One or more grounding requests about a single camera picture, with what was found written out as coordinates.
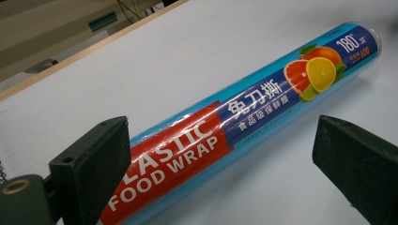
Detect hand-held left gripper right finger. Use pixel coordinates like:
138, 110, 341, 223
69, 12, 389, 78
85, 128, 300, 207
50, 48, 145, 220
312, 114, 398, 225

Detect blue plastic wrap roll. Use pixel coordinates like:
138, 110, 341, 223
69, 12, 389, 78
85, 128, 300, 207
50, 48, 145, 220
97, 22, 383, 225

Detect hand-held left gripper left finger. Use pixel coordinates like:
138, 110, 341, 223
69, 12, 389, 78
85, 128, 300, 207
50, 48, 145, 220
48, 115, 132, 225

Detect dark green wall fixture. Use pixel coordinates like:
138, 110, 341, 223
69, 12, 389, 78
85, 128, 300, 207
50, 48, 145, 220
87, 10, 118, 32

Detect black cables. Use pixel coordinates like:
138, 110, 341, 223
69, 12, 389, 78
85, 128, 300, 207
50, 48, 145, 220
116, 0, 163, 24

